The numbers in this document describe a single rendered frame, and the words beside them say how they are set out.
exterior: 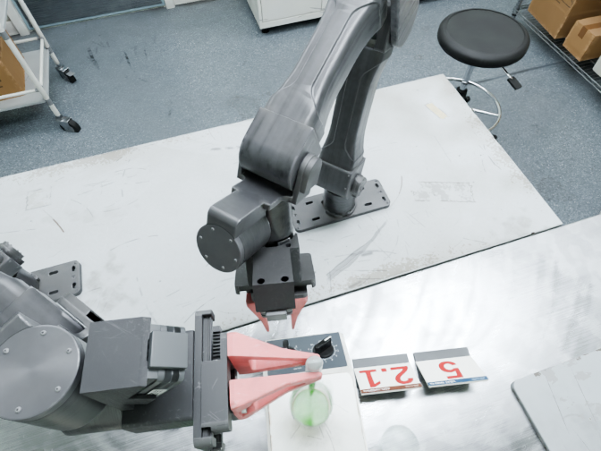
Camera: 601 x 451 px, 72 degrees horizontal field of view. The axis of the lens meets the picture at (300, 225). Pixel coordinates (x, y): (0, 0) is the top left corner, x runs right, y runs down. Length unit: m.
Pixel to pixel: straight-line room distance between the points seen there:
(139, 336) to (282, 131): 0.26
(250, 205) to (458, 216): 0.53
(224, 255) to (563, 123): 2.39
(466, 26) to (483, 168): 1.00
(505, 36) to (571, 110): 1.00
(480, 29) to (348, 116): 1.29
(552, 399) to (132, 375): 0.63
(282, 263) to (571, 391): 0.51
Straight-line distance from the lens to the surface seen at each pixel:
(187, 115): 2.43
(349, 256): 0.77
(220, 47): 2.87
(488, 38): 1.84
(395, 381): 0.67
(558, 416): 0.77
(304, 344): 0.67
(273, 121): 0.45
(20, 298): 0.41
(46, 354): 0.31
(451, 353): 0.74
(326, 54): 0.48
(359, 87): 0.62
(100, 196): 0.95
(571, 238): 0.94
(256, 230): 0.44
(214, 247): 0.44
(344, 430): 0.60
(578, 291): 0.88
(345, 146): 0.66
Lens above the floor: 1.58
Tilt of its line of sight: 57 degrees down
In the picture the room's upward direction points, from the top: 1 degrees counter-clockwise
